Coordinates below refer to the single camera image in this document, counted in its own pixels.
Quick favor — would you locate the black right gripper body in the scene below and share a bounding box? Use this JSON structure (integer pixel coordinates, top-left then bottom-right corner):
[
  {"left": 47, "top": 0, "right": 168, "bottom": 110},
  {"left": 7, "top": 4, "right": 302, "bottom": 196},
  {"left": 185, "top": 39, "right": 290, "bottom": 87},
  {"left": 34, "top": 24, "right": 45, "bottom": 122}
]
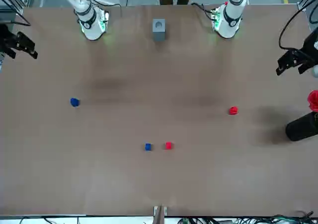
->
[{"left": 0, "top": 24, "right": 18, "bottom": 54}]

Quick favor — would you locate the black cable bundle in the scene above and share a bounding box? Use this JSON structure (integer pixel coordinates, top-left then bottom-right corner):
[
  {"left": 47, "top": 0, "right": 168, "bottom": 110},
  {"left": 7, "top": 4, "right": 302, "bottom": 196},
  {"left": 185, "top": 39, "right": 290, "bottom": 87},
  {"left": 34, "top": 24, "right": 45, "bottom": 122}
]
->
[{"left": 166, "top": 210, "right": 314, "bottom": 224}]

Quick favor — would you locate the black emergency stop red button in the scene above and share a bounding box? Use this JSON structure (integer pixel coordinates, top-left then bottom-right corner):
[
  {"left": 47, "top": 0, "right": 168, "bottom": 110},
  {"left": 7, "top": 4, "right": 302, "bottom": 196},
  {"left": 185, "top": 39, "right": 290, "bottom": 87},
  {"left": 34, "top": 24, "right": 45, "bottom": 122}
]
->
[{"left": 285, "top": 89, "right": 318, "bottom": 142}]

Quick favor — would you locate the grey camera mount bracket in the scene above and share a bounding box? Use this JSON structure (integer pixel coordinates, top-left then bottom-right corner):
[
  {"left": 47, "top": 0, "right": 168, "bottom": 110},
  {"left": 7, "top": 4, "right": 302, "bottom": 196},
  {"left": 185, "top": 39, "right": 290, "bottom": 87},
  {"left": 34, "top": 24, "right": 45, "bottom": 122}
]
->
[{"left": 152, "top": 205, "right": 168, "bottom": 224}]

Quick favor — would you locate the black cable at arm foot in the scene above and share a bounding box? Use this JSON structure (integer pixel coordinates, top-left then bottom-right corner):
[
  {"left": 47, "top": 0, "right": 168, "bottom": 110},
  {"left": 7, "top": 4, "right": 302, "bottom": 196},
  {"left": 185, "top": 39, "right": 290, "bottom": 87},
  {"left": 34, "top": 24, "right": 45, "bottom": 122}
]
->
[{"left": 190, "top": 1, "right": 215, "bottom": 20}]

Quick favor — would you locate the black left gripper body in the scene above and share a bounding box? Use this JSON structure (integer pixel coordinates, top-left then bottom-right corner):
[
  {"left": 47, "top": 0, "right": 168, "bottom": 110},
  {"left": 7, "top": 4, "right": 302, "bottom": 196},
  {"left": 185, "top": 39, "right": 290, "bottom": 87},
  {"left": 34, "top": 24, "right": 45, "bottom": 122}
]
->
[{"left": 301, "top": 29, "right": 318, "bottom": 67}]

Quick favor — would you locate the black cable to left gripper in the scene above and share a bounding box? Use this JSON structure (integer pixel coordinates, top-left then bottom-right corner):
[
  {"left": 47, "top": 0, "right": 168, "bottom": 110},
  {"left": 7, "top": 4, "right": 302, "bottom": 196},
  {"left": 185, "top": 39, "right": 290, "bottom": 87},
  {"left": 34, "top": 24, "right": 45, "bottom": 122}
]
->
[{"left": 278, "top": 6, "right": 318, "bottom": 51}]

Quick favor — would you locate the grey block with round hole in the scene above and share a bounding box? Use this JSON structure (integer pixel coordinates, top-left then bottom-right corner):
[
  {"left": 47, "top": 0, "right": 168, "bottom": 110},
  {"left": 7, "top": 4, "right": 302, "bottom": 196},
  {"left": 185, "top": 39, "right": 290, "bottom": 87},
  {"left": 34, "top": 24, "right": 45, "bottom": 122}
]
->
[{"left": 152, "top": 18, "right": 167, "bottom": 42}]

